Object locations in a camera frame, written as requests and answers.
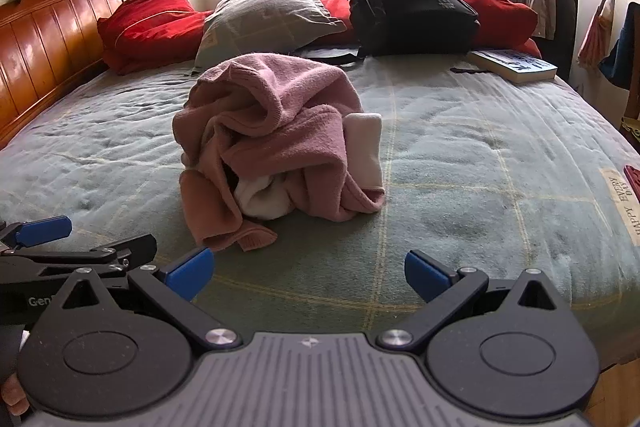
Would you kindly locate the paperback book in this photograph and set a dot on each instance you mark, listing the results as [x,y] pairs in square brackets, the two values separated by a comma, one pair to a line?
[515,64]

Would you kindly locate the person's left hand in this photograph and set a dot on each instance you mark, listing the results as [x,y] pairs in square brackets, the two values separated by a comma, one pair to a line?
[11,397]

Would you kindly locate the grey pillow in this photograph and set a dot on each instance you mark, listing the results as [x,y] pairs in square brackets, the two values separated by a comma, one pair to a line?
[265,22]

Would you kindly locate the dark blue cloth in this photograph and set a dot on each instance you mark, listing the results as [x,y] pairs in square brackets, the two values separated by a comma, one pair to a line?
[622,52]

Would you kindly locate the black backpack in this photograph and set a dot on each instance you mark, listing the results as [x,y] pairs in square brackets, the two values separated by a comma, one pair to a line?
[410,7]

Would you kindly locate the red pillow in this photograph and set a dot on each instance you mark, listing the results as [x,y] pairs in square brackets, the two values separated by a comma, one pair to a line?
[500,17]
[145,27]

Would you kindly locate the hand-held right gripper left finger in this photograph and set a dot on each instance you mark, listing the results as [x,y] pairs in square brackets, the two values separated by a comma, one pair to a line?
[187,273]

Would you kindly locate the black jacket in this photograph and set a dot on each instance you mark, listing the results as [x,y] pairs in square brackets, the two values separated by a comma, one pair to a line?
[565,7]

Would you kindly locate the pink and white sweater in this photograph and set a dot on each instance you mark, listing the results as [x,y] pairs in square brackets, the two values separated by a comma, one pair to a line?
[280,132]

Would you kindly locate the wooden headboard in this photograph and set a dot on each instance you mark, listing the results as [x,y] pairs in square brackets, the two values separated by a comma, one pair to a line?
[45,47]

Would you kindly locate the red striped cloth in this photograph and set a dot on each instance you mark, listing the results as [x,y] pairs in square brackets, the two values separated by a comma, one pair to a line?
[634,179]

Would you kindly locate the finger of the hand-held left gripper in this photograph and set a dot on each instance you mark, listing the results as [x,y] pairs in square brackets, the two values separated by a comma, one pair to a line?
[42,229]
[50,263]

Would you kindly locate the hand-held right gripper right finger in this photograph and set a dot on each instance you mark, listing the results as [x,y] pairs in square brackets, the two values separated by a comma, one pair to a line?
[426,276]

